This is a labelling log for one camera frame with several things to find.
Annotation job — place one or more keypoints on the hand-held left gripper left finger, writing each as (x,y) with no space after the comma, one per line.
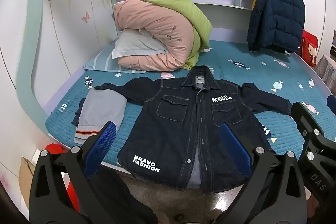
(101,145)

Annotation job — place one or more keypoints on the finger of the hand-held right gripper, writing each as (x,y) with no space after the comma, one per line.
(307,121)
(332,104)

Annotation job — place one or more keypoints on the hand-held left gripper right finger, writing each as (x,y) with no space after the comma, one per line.
(236,150)

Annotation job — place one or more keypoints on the dark denim jacket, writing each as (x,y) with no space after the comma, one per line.
(170,129)

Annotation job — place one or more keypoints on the patterned paper bag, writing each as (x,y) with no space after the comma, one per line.
(326,71)

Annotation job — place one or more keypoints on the folded grey sweatshirt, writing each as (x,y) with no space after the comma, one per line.
(102,108)

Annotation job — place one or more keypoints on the red cloth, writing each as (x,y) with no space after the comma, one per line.
(53,148)

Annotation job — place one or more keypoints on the teal candy print quilt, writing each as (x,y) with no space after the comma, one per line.
(236,74)

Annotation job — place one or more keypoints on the beige bag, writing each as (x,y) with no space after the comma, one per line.
(26,174)

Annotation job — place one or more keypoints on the light blue striped pillow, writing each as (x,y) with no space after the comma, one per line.
(102,62)

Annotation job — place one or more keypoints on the yellow and navy puffer jacket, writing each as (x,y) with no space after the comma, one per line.
(275,16)

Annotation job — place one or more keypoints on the white pillow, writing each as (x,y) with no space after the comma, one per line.
(134,45)

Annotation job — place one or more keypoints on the white wardrobe with butterfly decals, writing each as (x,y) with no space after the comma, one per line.
(65,29)

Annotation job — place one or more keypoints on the pink rolled duvet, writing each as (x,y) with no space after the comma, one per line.
(157,22)

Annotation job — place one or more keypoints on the green duvet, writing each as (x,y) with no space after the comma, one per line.
(189,11)

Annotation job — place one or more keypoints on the mint green curved bed post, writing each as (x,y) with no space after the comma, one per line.
(34,69)

